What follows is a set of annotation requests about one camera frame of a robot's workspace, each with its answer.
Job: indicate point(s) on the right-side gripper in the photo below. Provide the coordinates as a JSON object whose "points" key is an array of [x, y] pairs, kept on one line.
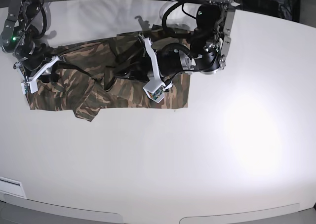
{"points": [[41, 63]]}

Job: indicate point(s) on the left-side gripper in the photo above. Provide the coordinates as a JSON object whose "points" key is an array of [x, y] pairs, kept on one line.
{"points": [[169, 66]]}

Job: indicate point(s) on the camouflage T-shirt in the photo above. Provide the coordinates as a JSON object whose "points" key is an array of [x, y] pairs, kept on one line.
{"points": [[85, 83]]}

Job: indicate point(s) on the white label plate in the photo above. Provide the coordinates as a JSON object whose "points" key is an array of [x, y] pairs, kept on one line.
{"points": [[12, 187]]}

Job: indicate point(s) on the left-side wrist camera board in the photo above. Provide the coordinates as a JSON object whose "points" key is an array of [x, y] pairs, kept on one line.
{"points": [[154, 89]]}

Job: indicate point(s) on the right-side wrist camera board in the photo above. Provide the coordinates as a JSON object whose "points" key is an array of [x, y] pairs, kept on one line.
{"points": [[29, 86]]}

